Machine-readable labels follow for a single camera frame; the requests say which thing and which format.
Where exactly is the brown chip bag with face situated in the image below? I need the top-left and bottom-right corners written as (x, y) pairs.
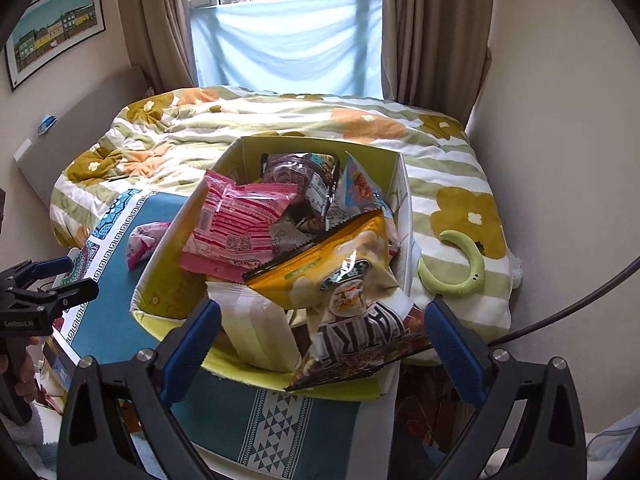
top-left (285, 255), bottom-right (433, 393)

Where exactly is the yellow-green cardboard box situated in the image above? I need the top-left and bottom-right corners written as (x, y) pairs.
top-left (130, 132), bottom-right (416, 403)

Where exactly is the person's left hand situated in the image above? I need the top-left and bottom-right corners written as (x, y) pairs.
top-left (0, 336), bottom-right (41, 406)

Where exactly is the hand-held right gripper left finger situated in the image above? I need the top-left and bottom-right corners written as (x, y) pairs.
top-left (57, 299), bottom-right (223, 480)

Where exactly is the light green crescent device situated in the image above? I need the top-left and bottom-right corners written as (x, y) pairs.
top-left (417, 230), bottom-right (486, 306)

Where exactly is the framed wall picture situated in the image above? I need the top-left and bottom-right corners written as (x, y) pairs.
top-left (5, 0), bottom-right (107, 93)

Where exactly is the beige curtain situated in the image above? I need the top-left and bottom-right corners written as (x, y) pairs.
top-left (382, 0), bottom-right (493, 126)
top-left (115, 0), bottom-right (198, 96)

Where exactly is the yellow chip bag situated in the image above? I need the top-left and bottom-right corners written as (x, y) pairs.
top-left (242, 208), bottom-right (401, 311)

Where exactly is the black cable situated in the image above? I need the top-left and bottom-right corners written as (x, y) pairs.
top-left (487, 255), bottom-right (640, 347)

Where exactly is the floral striped blanket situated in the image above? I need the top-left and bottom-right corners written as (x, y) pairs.
top-left (49, 85), bottom-right (513, 361)

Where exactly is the large brown chip bag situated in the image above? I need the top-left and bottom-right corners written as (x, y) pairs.
top-left (260, 152), bottom-right (341, 221)

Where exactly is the white red snack packet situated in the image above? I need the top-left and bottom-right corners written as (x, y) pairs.
top-left (327, 152), bottom-right (396, 221)

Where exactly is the teal patterned tablecloth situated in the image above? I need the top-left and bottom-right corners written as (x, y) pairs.
top-left (50, 187), bottom-right (401, 468)

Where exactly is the large pink snack packet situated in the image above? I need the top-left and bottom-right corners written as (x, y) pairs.
top-left (179, 169), bottom-right (301, 283)

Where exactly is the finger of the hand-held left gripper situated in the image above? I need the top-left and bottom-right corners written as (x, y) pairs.
top-left (19, 257), bottom-right (75, 291)
top-left (12, 279), bottom-right (99, 318)

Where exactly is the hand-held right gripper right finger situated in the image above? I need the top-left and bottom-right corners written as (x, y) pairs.
top-left (424, 297), bottom-right (588, 480)

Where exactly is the small pink snack packet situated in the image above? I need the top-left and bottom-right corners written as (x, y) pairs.
top-left (125, 221), bottom-right (173, 272)

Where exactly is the beige headboard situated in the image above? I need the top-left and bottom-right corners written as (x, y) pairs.
top-left (12, 66), bottom-right (156, 208)

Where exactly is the orange white cake packet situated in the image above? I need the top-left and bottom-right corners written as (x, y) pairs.
top-left (205, 280), bottom-right (303, 373)

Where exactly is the light blue window cloth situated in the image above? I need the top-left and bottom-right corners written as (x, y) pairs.
top-left (190, 0), bottom-right (386, 98)

